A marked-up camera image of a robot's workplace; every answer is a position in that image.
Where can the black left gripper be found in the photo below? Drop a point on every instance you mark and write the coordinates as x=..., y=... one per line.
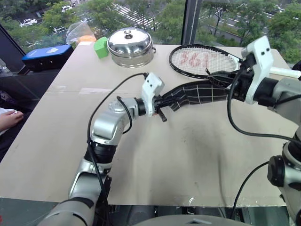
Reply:
x=158, y=103

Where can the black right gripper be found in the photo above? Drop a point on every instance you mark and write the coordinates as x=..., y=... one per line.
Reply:
x=244, y=82

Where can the black grid pencil pouch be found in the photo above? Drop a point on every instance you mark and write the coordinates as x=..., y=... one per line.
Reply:
x=200, y=94

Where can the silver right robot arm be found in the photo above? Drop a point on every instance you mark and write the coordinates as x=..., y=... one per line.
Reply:
x=287, y=94

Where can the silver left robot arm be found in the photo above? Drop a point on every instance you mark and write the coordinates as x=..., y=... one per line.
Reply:
x=105, y=124

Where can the blue black box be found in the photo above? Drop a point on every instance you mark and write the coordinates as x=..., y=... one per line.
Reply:
x=47, y=56

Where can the bystander's bare hand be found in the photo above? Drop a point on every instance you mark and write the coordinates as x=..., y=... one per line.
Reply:
x=10, y=121

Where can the black and white tennis racket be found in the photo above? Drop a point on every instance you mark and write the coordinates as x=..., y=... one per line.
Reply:
x=287, y=72

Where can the stainless steel pot lid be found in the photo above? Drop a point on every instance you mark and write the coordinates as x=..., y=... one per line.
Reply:
x=129, y=41

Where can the black and white object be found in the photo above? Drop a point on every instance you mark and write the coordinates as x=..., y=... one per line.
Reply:
x=297, y=66

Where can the green block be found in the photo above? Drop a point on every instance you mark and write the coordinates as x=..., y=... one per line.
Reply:
x=101, y=47

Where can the orange round object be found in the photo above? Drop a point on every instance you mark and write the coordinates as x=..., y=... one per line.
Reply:
x=87, y=38

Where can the clear plastic bag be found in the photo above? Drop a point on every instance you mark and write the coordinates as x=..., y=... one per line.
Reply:
x=76, y=30

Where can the white parked car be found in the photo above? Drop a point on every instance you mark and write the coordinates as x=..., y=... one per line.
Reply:
x=28, y=22
x=60, y=30
x=67, y=8

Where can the bystander's white garment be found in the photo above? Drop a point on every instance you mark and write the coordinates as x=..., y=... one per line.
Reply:
x=7, y=110

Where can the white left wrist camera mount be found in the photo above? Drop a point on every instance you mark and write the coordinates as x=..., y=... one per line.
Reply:
x=150, y=94

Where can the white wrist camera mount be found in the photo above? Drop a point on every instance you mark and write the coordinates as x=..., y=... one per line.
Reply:
x=150, y=94
x=261, y=66

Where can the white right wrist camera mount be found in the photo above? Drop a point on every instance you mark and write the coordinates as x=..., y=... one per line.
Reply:
x=261, y=66

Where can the dark window frame pillar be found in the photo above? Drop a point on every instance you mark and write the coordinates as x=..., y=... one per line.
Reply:
x=192, y=22

